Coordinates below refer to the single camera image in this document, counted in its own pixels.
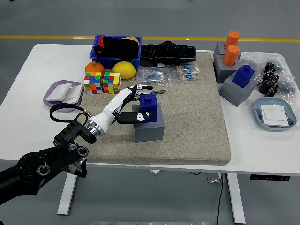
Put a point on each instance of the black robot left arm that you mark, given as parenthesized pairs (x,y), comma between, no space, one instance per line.
(35,164)

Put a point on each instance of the grey box under table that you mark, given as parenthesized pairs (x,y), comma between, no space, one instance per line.
(214,178)

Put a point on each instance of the black table control panel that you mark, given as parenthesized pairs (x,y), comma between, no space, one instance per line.
(269,178)

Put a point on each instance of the yellow item in bin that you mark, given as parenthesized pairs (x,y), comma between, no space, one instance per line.
(131,38)

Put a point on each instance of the blue plastic bin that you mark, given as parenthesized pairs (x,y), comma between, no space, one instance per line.
(117,62)

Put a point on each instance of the blue square seal with knob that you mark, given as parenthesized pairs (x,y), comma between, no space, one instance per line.
(150,105)
(242,77)

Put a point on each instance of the small circuit board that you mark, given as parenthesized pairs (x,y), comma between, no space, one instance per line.
(290,122)

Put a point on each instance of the yellow lemon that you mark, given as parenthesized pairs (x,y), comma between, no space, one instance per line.
(124,69)

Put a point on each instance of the clear bag of resistors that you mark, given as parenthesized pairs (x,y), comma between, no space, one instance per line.
(152,76)
(187,72)

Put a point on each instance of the black capacitors cluster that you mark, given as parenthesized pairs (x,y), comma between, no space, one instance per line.
(269,82)

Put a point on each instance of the purple tray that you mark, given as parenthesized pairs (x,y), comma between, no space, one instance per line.
(50,90)

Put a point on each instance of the blue-grey tray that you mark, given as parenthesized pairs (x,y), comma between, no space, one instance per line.
(257,110)

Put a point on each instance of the orange fruit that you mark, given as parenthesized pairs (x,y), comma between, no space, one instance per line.
(95,68)

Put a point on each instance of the multicolour puzzle cube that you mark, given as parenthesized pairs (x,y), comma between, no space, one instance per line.
(93,82)
(112,82)

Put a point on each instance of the black marker pen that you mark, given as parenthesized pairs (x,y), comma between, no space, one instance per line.
(159,92)

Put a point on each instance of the white table leg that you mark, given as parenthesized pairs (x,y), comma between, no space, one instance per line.
(68,192)
(236,201)

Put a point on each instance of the black cloth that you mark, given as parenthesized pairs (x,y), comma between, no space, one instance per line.
(117,47)

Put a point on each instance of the grey seal holder block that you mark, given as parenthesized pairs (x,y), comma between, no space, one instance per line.
(150,133)
(234,93)
(222,72)
(219,49)

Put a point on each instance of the orange cylinder seal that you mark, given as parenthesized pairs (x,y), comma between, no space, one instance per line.
(232,38)
(230,56)

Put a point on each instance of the white wall switch panel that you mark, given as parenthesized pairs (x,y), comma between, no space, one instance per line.
(274,116)
(75,93)
(58,92)

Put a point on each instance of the grey-brown fabric mat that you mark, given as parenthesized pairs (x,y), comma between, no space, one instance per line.
(187,129)

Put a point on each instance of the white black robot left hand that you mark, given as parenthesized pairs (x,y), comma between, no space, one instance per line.
(110,111)

